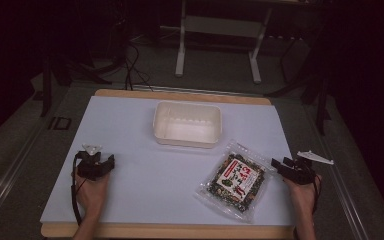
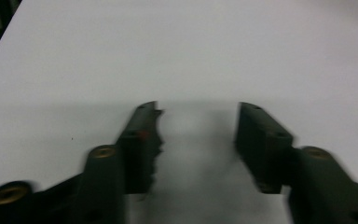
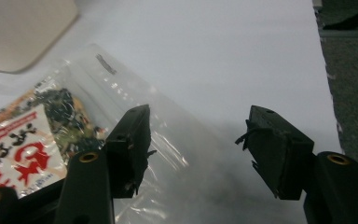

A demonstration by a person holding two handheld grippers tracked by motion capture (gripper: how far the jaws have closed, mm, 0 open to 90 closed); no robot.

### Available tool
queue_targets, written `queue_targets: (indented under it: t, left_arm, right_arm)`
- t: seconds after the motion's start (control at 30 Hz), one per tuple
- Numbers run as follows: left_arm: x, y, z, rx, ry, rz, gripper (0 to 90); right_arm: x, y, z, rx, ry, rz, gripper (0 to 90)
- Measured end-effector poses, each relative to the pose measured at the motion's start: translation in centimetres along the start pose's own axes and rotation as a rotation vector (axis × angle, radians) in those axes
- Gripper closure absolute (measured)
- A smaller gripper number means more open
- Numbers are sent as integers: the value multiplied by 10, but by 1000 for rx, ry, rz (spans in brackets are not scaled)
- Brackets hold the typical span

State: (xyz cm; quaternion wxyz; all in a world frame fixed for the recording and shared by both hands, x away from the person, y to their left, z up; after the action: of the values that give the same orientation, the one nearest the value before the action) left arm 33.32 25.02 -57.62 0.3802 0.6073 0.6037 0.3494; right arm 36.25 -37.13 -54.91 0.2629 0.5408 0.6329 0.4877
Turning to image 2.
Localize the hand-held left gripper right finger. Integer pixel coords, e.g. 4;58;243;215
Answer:
234;102;295;195

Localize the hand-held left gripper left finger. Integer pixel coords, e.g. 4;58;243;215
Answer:
115;100;165;196

